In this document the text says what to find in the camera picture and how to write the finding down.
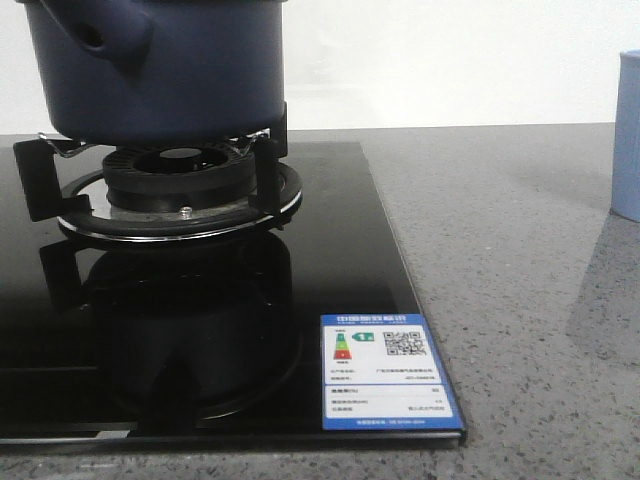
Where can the dark blue cooking pot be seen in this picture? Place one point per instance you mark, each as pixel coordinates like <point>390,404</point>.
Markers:
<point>159,72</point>

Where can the blue energy label sticker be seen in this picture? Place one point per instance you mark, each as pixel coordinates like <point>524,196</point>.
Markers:
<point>381,372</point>

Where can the light blue ribbed cup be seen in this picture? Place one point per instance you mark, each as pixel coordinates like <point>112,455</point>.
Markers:
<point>625,166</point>

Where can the black round gas burner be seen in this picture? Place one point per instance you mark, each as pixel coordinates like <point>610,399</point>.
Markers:
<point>165,180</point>

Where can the black glass gas stove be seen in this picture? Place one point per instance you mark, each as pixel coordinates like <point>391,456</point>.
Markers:
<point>208,344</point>

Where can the black pot support grate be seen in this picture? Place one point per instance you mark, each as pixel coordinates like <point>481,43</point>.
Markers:
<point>82,206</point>

